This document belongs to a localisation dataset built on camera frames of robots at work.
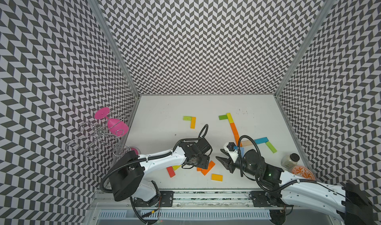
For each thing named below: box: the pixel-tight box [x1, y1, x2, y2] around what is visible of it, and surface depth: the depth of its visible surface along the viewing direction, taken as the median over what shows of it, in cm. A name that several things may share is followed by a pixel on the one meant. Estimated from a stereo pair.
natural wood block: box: [241, 140, 254, 147], surface depth 93 cm
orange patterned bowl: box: [291, 165, 317, 181], surface depth 81 cm
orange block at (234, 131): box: [229, 122, 240, 140], surface depth 102 cm
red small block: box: [166, 166, 176, 178], surface depth 83 cm
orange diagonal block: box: [196, 160, 216, 176], surface depth 84 cm
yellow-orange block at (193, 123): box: [190, 116, 197, 130], surface depth 104 cm
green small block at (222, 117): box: [218, 114, 229, 121], surface depth 107 cm
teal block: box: [254, 136, 269, 145], surface depth 93 cm
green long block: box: [265, 141, 278, 154], surface depth 93 cm
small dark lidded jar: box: [280, 153, 301, 171], surface depth 80 cm
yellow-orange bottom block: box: [210, 173, 224, 182], surface depth 83 cm
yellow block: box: [225, 112, 235, 124], surface depth 107 cm
